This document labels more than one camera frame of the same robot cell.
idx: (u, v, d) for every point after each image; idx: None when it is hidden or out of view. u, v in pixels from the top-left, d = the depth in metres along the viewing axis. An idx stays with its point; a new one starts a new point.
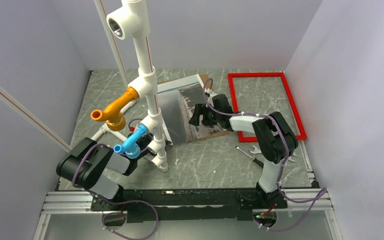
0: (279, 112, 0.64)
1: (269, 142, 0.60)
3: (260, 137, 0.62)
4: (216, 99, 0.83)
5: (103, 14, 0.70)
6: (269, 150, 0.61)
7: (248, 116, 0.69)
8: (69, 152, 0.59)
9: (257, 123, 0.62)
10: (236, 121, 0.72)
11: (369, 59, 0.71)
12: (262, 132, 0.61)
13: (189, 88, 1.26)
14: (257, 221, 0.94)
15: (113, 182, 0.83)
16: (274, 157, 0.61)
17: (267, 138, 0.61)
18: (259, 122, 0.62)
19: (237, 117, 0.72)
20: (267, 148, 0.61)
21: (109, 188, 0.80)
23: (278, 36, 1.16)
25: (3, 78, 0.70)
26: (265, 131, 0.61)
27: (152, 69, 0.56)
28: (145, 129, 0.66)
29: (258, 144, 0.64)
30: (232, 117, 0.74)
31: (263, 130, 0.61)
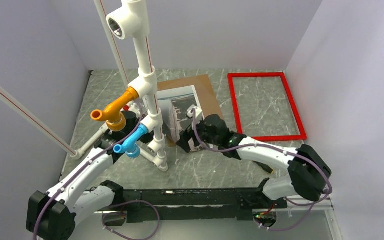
0: (307, 144, 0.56)
1: (312, 186, 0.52)
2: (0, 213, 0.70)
3: (300, 181, 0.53)
4: (213, 125, 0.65)
5: (103, 14, 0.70)
6: (312, 192, 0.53)
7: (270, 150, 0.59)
8: (27, 218, 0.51)
9: (294, 167, 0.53)
10: (247, 154, 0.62)
11: (368, 59, 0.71)
12: (303, 177, 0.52)
13: (182, 99, 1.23)
14: (257, 221, 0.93)
15: (105, 195, 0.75)
16: (318, 197, 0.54)
17: (309, 181, 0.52)
18: (294, 165, 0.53)
19: (248, 149, 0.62)
20: (311, 191, 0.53)
21: (104, 200, 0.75)
23: (278, 36, 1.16)
25: (3, 78, 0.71)
26: (305, 174, 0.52)
27: (152, 69, 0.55)
28: (145, 129, 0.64)
29: (297, 187, 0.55)
30: (239, 149, 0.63)
31: (305, 175, 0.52)
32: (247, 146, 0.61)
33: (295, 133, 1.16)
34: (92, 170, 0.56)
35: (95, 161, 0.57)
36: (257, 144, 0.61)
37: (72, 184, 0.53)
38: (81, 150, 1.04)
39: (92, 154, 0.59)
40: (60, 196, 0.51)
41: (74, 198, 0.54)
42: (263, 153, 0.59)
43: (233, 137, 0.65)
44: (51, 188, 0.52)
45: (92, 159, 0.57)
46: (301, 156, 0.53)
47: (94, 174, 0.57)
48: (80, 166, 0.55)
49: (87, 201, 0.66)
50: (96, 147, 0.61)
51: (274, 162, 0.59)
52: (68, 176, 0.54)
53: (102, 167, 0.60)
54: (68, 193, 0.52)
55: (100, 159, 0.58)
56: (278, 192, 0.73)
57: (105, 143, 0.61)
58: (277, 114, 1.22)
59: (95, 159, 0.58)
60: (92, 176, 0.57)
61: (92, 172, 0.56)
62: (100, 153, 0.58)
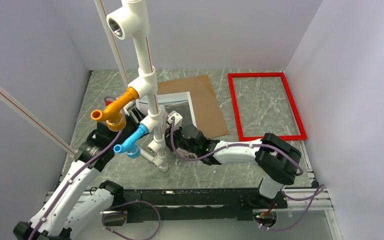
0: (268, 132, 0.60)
1: (282, 171, 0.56)
2: (0, 212, 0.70)
3: (270, 168, 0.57)
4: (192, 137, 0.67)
5: (103, 15, 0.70)
6: (285, 177, 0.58)
7: (238, 147, 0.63)
8: None
9: (260, 156, 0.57)
10: (223, 155, 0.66)
11: (369, 59, 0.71)
12: (270, 164, 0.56)
13: (176, 105, 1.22)
14: (257, 221, 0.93)
15: (104, 201, 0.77)
16: (291, 179, 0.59)
17: (279, 166, 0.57)
18: (259, 154, 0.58)
19: (222, 151, 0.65)
20: (283, 176, 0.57)
21: (102, 206, 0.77)
23: (278, 36, 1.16)
25: (3, 77, 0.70)
26: (272, 160, 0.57)
27: (152, 69, 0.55)
28: (145, 129, 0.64)
29: (272, 175, 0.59)
30: (215, 153, 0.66)
31: (272, 162, 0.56)
32: (220, 150, 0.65)
33: (295, 133, 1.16)
34: (73, 191, 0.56)
35: (74, 181, 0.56)
36: (228, 145, 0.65)
37: (54, 210, 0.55)
38: None
39: (73, 170, 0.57)
40: (44, 225, 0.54)
41: (61, 220, 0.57)
42: (235, 151, 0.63)
43: (209, 145, 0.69)
44: (35, 217, 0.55)
45: (72, 179, 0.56)
46: (265, 146, 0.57)
47: (78, 192, 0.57)
48: (61, 189, 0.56)
49: (83, 211, 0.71)
50: (77, 159, 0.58)
51: (248, 158, 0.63)
52: (49, 201, 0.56)
53: (88, 181, 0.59)
54: (51, 221, 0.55)
55: (81, 177, 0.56)
56: (272, 189, 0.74)
57: (86, 154, 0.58)
58: (277, 114, 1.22)
59: (75, 177, 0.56)
60: (76, 195, 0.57)
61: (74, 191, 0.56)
62: (79, 170, 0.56)
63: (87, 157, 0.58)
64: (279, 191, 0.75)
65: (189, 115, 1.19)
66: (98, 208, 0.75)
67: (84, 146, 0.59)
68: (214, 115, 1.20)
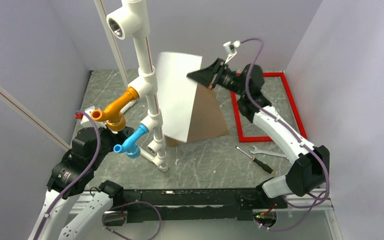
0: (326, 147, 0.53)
1: (305, 184, 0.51)
2: (1, 212, 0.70)
3: (298, 174, 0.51)
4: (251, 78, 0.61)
5: (103, 14, 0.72)
6: (299, 188, 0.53)
7: (286, 130, 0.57)
8: None
9: (304, 162, 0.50)
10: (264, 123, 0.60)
11: (369, 59, 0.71)
12: (305, 175, 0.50)
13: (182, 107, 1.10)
14: (257, 221, 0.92)
15: (101, 207, 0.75)
16: (300, 194, 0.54)
17: (306, 179, 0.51)
18: (302, 159, 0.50)
19: (268, 120, 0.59)
20: (299, 187, 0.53)
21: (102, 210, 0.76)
23: (278, 36, 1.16)
25: (4, 77, 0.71)
26: (308, 172, 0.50)
27: (152, 69, 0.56)
28: (145, 129, 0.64)
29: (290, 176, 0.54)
30: (260, 115, 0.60)
31: (306, 173, 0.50)
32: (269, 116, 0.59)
33: None
34: (52, 223, 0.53)
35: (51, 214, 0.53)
36: (278, 121, 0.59)
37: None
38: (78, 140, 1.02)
39: (49, 200, 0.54)
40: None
41: None
42: (281, 132, 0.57)
43: (257, 99, 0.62)
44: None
45: (48, 213, 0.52)
46: (316, 156, 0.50)
47: (59, 221, 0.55)
48: (38, 224, 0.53)
49: (80, 222, 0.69)
50: (51, 188, 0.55)
51: (285, 147, 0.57)
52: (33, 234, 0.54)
53: (70, 206, 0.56)
54: None
55: (58, 208, 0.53)
56: (276, 189, 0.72)
57: (60, 181, 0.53)
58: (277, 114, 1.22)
59: (51, 210, 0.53)
60: (58, 225, 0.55)
61: (54, 222, 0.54)
62: (53, 203, 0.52)
63: (61, 184, 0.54)
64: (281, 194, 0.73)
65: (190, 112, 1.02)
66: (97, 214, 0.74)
67: (56, 171, 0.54)
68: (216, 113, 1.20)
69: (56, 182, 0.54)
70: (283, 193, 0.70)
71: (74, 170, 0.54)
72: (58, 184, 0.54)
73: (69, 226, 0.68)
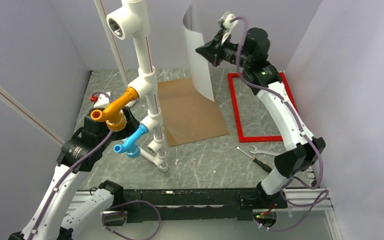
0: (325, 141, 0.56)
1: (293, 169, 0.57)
2: (0, 212, 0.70)
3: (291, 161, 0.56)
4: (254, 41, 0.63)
5: (103, 14, 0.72)
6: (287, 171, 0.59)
7: (290, 115, 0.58)
8: None
9: (297, 151, 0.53)
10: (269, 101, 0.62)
11: (369, 59, 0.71)
12: (296, 162, 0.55)
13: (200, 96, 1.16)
14: (257, 221, 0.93)
15: (104, 200, 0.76)
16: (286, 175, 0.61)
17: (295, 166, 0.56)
18: (298, 148, 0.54)
19: (274, 99, 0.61)
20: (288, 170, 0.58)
21: (104, 204, 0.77)
23: (278, 36, 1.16)
25: (3, 77, 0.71)
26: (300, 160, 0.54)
27: (152, 69, 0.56)
28: (145, 129, 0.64)
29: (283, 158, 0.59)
30: (267, 92, 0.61)
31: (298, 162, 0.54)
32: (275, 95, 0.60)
33: None
34: (61, 197, 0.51)
35: (60, 188, 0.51)
36: (285, 102, 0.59)
37: (44, 221, 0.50)
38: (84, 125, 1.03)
39: (58, 176, 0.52)
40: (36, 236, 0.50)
41: (54, 229, 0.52)
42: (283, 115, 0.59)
43: (266, 70, 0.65)
44: (24, 229, 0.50)
45: (57, 187, 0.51)
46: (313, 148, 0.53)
47: (67, 198, 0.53)
48: (47, 197, 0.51)
49: (83, 212, 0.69)
50: (61, 163, 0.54)
51: (283, 128, 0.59)
52: (39, 211, 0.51)
53: (77, 185, 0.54)
54: (42, 232, 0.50)
55: (67, 183, 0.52)
56: (272, 182, 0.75)
57: (70, 156, 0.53)
58: None
59: (60, 184, 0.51)
60: (65, 202, 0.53)
61: (62, 198, 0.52)
62: (64, 177, 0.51)
63: (71, 160, 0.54)
64: (279, 188, 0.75)
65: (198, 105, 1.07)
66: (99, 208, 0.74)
67: (66, 147, 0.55)
68: (215, 121, 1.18)
69: (66, 158, 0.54)
70: (278, 185, 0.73)
71: (84, 145, 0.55)
72: (67, 160, 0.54)
73: (72, 215, 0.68)
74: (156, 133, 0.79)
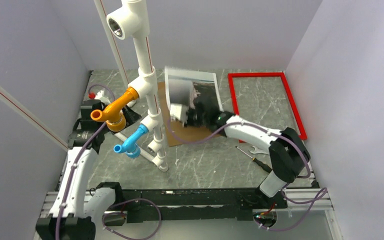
0: (292, 129, 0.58)
1: (288, 167, 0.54)
2: (1, 212, 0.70)
3: (278, 160, 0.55)
4: None
5: (103, 14, 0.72)
6: (286, 173, 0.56)
7: (254, 128, 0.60)
8: None
9: (274, 146, 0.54)
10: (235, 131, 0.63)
11: (369, 59, 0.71)
12: (282, 157, 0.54)
13: (204, 83, 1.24)
14: (257, 221, 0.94)
15: (105, 192, 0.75)
16: (290, 179, 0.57)
17: (286, 162, 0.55)
18: (274, 143, 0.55)
19: (235, 127, 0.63)
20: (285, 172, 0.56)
21: (109, 198, 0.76)
23: (278, 36, 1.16)
25: (3, 78, 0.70)
26: (283, 154, 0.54)
27: (152, 69, 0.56)
28: (145, 129, 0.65)
29: (273, 165, 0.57)
30: (227, 128, 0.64)
31: (282, 155, 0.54)
32: (234, 124, 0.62)
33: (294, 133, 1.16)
34: (82, 171, 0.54)
35: (79, 163, 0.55)
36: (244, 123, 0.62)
37: (71, 193, 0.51)
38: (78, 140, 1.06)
39: (73, 156, 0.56)
40: (67, 209, 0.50)
41: (81, 204, 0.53)
42: (249, 132, 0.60)
43: (221, 115, 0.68)
44: (53, 208, 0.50)
45: (76, 162, 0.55)
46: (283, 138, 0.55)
47: (86, 174, 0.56)
48: (68, 174, 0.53)
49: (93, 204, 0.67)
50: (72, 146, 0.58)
51: (257, 142, 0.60)
52: (62, 189, 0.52)
53: (91, 164, 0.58)
54: (73, 204, 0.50)
55: (84, 158, 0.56)
56: (272, 185, 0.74)
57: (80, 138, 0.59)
58: (277, 114, 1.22)
59: (78, 160, 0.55)
60: (85, 177, 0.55)
61: (83, 173, 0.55)
62: (81, 151, 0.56)
63: (81, 141, 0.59)
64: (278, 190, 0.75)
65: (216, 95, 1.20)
66: (105, 202, 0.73)
67: (73, 135, 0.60)
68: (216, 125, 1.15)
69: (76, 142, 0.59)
70: (279, 188, 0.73)
71: (88, 130, 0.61)
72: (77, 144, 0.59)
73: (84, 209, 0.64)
74: (155, 132, 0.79)
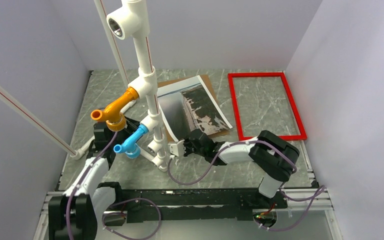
0: (266, 130, 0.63)
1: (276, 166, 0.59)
2: (2, 212, 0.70)
3: (265, 162, 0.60)
4: (196, 139, 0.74)
5: (103, 14, 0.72)
6: (280, 172, 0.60)
7: (237, 145, 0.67)
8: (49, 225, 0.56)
9: (254, 151, 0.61)
10: (227, 155, 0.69)
11: (368, 60, 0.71)
12: (266, 158, 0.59)
13: (191, 89, 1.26)
14: (257, 221, 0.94)
15: (108, 190, 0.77)
16: (287, 176, 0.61)
17: (273, 162, 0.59)
18: (253, 149, 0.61)
19: (226, 151, 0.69)
20: (278, 171, 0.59)
21: (110, 196, 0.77)
23: (278, 36, 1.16)
25: (4, 78, 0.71)
26: (266, 155, 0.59)
27: (152, 69, 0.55)
28: (145, 129, 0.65)
29: (266, 169, 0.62)
30: (220, 154, 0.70)
31: (265, 157, 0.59)
32: (223, 149, 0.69)
33: (295, 133, 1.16)
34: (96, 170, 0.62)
35: (95, 164, 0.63)
36: (230, 145, 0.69)
37: (84, 181, 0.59)
38: (81, 150, 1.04)
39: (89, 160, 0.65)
40: (78, 191, 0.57)
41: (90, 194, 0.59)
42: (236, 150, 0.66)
43: (216, 147, 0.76)
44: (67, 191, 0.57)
45: (93, 163, 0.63)
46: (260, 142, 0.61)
47: (98, 174, 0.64)
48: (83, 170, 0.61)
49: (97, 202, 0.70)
50: None
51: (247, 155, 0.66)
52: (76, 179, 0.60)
53: (103, 170, 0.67)
54: (84, 189, 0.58)
55: (99, 162, 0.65)
56: (270, 187, 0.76)
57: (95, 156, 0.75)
58: (277, 114, 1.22)
59: (94, 163, 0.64)
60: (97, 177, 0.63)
61: (96, 171, 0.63)
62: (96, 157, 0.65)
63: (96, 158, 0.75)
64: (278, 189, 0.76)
65: (207, 97, 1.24)
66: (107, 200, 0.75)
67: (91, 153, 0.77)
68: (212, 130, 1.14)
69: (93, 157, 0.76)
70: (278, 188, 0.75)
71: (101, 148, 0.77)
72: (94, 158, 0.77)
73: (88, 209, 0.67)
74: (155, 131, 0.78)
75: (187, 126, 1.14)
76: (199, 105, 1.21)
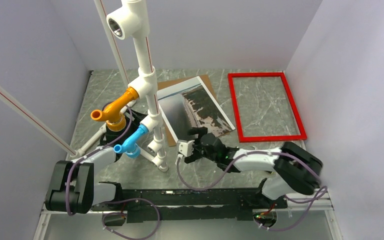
0: (290, 142, 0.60)
1: (301, 179, 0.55)
2: (1, 212, 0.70)
3: (289, 176, 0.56)
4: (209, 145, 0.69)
5: (103, 13, 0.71)
6: (304, 186, 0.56)
7: (255, 155, 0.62)
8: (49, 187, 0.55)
9: (279, 164, 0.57)
10: (243, 164, 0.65)
11: (368, 60, 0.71)
12: (290, 172, 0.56)
13: (191, 90, 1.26)
14: (257, 221, 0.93)
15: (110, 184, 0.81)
16: (311, 190, 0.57)
17: (297, 175, 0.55)
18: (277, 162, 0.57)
19: (241, 159, 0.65)
20: (302, 184, 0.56)
21: (110, 191, 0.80)
23: (278, 36, 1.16)
25: (3, 78, 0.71)
26: (290, 168, 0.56)
27: (152, 69, 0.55)
28: (145, 129, 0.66)
29: (289, 183, 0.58)
30: (235, 162, 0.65)
31: (289, 170, 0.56)
32: (239, 158, 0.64)
33: (295, 133, 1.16)
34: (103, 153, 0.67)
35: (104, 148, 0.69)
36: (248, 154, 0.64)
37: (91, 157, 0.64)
38: (80, 150, 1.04)
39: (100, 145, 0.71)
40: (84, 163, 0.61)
41: None
42: (255, 160, 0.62)
43: (229, 153, 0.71)
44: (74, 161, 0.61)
45: (103, 147, 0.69)
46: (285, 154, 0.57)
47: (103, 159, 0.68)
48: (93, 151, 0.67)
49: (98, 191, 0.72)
50: None
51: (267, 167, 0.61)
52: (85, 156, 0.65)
53: (108, 159, 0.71)
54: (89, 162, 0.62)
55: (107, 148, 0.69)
56: (272, 188, 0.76)
57: None
58: (277, 114, 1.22)
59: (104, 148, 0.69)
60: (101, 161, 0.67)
61: (103, 155, 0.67)
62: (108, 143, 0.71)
63: None
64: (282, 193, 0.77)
65: (208, 97, 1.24)
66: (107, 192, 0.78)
67: None
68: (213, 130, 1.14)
69: None
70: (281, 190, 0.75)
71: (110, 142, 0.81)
72: None
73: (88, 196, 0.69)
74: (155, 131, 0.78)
75: (187, 126, 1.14)
76: (201, 105, 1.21)
